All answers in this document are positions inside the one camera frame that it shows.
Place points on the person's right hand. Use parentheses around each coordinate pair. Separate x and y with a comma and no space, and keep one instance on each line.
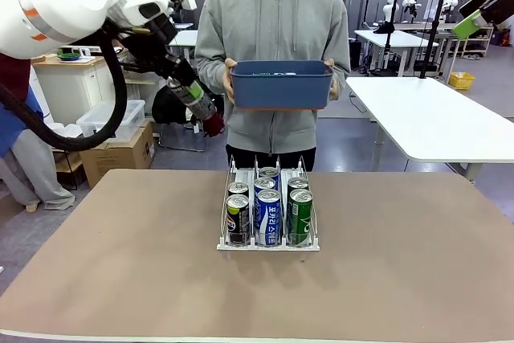
(229,82)

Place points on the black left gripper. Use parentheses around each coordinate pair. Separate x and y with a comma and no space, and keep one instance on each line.
(160,46)

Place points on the person in grey hoodie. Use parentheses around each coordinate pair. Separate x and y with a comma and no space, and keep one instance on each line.
(273,29)

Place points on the clear plastic storage box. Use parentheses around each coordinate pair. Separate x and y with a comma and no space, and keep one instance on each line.
(134,112)

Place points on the black camera stand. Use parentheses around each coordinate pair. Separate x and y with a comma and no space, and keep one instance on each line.
(388,37)

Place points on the red cloth bag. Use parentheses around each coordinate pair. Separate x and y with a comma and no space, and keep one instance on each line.
(213,127)

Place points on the brown cardboard box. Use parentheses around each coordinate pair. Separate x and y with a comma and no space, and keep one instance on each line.
(120,162)

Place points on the person's left forearm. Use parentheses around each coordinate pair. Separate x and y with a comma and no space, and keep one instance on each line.
(341,74)

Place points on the green bowl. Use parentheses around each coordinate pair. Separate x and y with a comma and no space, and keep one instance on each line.
(66,55)

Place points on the blue plastic bin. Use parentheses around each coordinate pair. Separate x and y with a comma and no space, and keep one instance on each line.
(281,86)

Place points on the green soda can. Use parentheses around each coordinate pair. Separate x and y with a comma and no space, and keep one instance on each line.
(300,218)
(298,183)

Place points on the person's left hand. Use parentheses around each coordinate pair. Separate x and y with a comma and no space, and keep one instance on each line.
(334,86)

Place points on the yellow plastic crate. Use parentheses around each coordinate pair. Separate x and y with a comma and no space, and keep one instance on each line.
(462,81)

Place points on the person's right forearm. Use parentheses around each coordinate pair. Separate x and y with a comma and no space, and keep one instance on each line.
(210,70)

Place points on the person in maroon top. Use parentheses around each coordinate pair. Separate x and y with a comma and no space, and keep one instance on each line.
(36,182)

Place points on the white desk cabinet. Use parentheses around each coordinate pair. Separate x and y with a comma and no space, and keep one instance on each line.
(68,82)

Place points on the black tripod pole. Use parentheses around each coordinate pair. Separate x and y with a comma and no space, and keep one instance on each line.
(433,33)

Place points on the large white table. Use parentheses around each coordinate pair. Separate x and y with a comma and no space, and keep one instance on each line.
(429,118)

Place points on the white background table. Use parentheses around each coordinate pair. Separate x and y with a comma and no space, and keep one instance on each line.
(184,37)
(397,39)

